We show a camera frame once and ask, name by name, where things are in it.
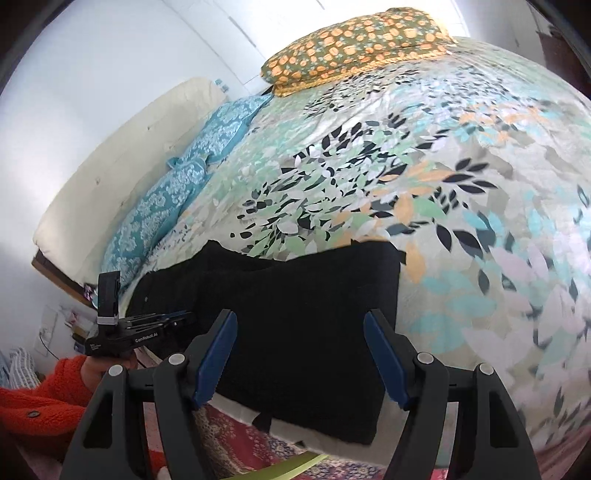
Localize black pants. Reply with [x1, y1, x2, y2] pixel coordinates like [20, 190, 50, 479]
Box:
[126, 241, 405, 445]

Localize orange fuzzy sleeve forearm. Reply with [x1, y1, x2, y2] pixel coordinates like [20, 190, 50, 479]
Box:
[1, 355, 92, 457]

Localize left hand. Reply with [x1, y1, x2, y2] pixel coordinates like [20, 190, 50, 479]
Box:
[80, 353, 138, 392]

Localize cream padded headboard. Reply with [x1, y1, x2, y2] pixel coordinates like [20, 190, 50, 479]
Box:
[33, 77, 228, 285]

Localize teal floral pillow near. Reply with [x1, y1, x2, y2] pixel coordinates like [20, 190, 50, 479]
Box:
[98, 156, 213, 287]

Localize teal floral pillow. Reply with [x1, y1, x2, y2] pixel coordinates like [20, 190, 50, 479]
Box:
[98, 156, 213, 287]
[179, 94, 273, 165]

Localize red patterned rug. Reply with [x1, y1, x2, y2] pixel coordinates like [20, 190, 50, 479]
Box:
[142, 400, 463, 480]

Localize teal floral pillow far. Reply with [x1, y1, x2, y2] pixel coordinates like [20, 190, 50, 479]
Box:
[179, 94, 273, 165]

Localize floral leaf bedsheet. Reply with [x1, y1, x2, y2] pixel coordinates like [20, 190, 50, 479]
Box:
[138, 38, 590, 450]

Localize orange green folded quilt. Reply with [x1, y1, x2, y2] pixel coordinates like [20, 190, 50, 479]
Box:
[260, 7, 456, 97]

